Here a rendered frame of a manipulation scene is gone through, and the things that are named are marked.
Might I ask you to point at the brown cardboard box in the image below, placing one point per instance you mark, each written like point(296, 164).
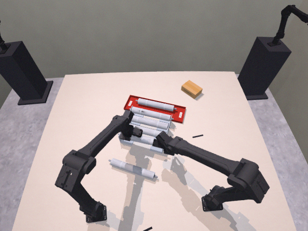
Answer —
point(191, 89)

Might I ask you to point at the red scrap tray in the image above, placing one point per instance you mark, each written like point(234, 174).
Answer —
point(177, 114)

